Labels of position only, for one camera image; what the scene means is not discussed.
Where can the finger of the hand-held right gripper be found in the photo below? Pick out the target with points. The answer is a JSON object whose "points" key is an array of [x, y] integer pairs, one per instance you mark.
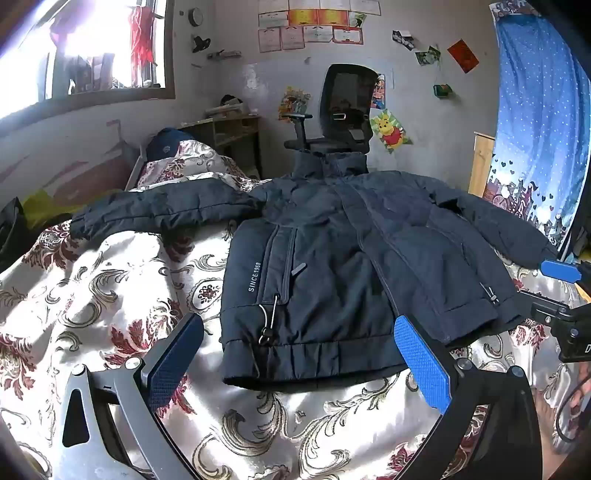
{"points": [[561, 270], [549, 311]]}

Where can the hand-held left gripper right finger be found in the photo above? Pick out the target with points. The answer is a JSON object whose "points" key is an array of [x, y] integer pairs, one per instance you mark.
{"points": [[422, 364]]}

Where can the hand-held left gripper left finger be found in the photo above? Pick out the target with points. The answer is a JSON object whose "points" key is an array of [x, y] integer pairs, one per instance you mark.
{"points": [[173, 360]]}

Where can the dark navy padded jacket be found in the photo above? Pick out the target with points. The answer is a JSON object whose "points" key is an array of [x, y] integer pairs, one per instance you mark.
{"points": [[323, 277]]}

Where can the floral white and maroon blanket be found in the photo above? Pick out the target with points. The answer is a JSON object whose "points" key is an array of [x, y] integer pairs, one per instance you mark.
{"points": [[115, 286]]}

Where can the light wooden cabinet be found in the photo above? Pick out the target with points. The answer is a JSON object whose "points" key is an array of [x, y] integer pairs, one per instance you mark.
{"points": [[480, 161]]}

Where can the blue printed curtain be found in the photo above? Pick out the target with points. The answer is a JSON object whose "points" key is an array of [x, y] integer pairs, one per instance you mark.
{"points": [[531, 115]]}

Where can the yellow bag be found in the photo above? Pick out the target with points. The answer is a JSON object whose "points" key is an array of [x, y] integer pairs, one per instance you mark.
{"points": [[44, 202]]}

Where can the black bag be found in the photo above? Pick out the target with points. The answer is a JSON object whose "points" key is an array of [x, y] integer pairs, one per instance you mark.
{"points": [[11, 230]]}

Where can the wooden desk with shelf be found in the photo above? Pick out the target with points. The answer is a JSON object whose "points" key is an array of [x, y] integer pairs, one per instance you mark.
{"points": [[231, 134]]}

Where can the cartoon poster behind chair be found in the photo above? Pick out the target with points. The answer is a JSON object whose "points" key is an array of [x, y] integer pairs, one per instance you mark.
{"points": [[379, 92]]}

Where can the stack of papers on desk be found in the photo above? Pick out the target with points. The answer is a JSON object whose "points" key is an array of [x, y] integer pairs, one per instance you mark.
{"points": [[224, 110]]}

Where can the black object on desk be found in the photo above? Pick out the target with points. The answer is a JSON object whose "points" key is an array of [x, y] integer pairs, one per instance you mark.
{"points": [[229, 99]]}

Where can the black mesh office chair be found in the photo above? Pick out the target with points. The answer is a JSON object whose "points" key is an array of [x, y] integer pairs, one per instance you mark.
{"points": [[346, 92]]}

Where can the red hanging garment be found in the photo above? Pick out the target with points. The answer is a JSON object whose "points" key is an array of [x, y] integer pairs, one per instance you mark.
{"points": [[141, 34]]}

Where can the white bed frame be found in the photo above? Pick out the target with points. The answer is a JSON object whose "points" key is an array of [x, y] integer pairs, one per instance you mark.
{"points": [[135, 166]]}

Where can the small green wall box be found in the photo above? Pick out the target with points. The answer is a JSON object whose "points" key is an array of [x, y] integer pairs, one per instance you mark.
{"points": [[442, 91]]}

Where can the yellow bear wall poster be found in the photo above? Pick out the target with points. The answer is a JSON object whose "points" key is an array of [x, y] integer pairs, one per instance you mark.
{"points": [[391, 131]]}

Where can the red envelope on wall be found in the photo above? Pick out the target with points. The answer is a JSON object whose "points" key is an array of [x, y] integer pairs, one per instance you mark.
{"points": [[463, 55]]}

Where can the green wall photo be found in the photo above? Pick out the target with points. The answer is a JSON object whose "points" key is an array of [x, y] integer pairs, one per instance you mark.
{"points": [[428, 55]]}

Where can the black and white wall photo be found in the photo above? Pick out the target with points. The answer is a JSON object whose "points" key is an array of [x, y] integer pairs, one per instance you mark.
{"points": [[404, 40]]}

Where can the colourful cartoon wall sticker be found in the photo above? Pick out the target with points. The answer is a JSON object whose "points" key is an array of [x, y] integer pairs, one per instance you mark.
{"points": [[294, 102]]}

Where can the small wall shelf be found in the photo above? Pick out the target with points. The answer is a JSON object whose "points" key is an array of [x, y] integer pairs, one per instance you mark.
{"points": [[224, 54]]}

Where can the black hat-shaped wall hook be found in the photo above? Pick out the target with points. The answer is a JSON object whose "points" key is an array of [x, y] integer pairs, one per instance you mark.
{"points": [[201, 45]]}

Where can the window with brown frame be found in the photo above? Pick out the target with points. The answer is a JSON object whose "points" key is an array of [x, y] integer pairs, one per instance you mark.
{"points": [[83, 50]]}

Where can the round wall clock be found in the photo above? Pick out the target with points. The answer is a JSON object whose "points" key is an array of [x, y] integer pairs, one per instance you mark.
{"points": [[196, 16]]}

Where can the group of wall certificates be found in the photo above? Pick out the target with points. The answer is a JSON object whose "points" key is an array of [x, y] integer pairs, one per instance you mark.
{"points": [[314, 23]]}

